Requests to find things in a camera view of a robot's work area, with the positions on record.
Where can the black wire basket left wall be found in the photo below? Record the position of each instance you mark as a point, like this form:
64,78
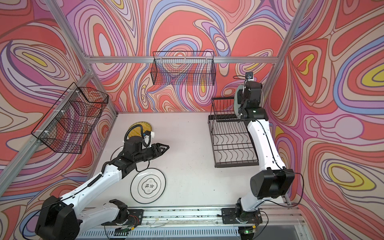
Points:
73,123

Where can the black two-tier dish rack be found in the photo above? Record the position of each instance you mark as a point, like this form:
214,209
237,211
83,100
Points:
231,142

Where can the light blue flower plate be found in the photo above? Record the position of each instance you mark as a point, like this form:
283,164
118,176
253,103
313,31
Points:
238,100

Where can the black wire basket back wall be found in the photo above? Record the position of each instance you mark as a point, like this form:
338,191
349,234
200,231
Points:
179,68

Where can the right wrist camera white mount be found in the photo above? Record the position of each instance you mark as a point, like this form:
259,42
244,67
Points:
249,76

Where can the small orange sunburst plate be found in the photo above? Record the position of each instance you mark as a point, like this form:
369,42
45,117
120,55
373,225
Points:
116,153

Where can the yellow green woven tray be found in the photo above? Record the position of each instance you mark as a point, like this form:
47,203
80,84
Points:
137,128

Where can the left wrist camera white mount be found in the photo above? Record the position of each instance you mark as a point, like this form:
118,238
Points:
147,138

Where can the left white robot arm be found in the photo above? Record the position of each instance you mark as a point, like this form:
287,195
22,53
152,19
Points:
65,217

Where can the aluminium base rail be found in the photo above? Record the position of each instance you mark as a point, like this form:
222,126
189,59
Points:
206,216

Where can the white plate green quatrefoil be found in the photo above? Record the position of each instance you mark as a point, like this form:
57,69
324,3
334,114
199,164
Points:
148,186

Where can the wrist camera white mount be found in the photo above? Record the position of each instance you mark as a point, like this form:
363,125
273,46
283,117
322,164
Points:
249,76
147,138

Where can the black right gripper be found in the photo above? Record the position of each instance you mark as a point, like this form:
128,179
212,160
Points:
239,96

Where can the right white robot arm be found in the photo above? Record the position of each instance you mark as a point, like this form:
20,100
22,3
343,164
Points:
274,179

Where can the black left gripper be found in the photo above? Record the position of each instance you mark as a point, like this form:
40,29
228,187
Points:
158,149

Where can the black wire basket wall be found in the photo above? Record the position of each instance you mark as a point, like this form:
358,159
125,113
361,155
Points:
179,68
73,123

